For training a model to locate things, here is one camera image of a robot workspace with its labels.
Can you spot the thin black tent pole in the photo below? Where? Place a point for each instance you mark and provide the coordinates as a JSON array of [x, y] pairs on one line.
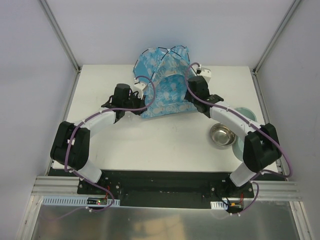
[[149, 60]]

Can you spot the blue snowman pet tent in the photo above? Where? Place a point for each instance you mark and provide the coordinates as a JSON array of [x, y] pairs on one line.
[[166, 69]]

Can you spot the blue snowman tent mat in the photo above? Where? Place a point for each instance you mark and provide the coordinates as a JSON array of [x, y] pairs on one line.
[[170, 98]]

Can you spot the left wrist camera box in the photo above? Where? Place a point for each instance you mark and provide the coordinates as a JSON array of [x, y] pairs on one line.
[[139, 87]]

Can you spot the right aluminium frame post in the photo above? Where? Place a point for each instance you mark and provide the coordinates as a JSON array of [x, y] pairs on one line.
[[277, 34]]

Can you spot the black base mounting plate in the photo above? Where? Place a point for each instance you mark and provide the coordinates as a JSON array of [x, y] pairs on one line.
[[164, 189]]

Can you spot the green double pet bowl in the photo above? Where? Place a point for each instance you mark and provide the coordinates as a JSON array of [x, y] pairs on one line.
[[238, 146]]

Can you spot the aluminium front rail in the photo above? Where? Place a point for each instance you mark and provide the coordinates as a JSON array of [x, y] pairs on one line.
[[68, 186]]

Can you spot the left aluminium frame post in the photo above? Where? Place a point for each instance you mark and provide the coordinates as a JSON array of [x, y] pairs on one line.
[[59, 34]]

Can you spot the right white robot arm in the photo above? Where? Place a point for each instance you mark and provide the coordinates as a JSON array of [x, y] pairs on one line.
[[261, 144]]

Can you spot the stainless steel bowl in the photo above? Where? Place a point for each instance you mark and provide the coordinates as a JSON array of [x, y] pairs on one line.
[[222, 136]]

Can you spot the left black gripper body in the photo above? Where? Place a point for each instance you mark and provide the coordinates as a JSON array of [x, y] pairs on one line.
[[136, 102]]

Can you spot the aluminium frame post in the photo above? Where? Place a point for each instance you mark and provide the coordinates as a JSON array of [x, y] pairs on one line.
[[277, 34], [59, 34]]

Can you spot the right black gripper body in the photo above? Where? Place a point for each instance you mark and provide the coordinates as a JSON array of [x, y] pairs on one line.
[[191, 83]]

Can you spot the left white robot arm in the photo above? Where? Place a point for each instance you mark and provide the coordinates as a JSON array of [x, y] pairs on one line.
[[71, 145]]

